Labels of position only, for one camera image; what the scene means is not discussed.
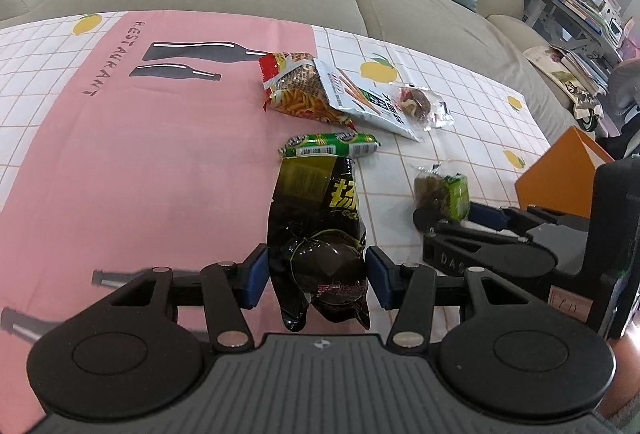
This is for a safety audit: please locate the orange cardboard box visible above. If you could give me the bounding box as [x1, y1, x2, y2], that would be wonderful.
[515, 125, 616, 221]

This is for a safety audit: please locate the pink checked tablecloth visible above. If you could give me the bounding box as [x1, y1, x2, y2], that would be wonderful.
[0, 9, 576, 434]

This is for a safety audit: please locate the person's right forearm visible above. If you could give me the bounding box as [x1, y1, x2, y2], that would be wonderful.
[597, 336, 640, 426]

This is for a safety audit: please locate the grey office chair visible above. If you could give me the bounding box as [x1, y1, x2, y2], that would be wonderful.
[605, 57, 640, 116]

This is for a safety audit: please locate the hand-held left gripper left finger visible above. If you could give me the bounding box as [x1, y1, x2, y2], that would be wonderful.
[102, 243, 272, 351]

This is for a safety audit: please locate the black snack packet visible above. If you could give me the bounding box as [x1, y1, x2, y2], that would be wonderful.
[267, 155, 371, 333]

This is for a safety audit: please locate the green sausage stick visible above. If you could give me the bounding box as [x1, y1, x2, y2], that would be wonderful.
[278, 131, 381, 160]

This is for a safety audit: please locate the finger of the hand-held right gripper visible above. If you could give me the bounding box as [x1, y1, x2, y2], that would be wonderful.
[414, 207, 532, 277]
[469, 202, 539, 243]

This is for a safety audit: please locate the black garment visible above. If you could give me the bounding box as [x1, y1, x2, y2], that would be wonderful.
[617, 111, 640, 160]

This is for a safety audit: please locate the red noodle snack packet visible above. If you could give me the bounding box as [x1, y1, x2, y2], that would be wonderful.
[257, 50, 359, 131]

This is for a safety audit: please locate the chocolate bun packet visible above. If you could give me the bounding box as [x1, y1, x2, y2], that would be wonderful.
[392, 83, 456, 133]

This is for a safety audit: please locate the white stick biscuit packet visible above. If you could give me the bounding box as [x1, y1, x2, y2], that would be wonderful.
[315, 59, 426, 143]

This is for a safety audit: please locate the green cake packet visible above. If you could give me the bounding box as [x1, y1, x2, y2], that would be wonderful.
[412, 161, 471, 223]

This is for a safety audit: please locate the pile of books and papers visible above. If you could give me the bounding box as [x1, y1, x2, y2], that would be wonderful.
[507, 0, 626, 46]

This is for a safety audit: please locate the printed tote bag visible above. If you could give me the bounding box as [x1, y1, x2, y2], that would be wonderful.
[570, 87, 609, 133]

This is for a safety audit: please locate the stack of magazines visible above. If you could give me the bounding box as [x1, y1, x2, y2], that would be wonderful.
[525, 44, 611, 98]

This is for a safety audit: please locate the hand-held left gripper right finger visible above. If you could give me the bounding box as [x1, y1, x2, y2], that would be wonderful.
[364, 244, 532, 351]

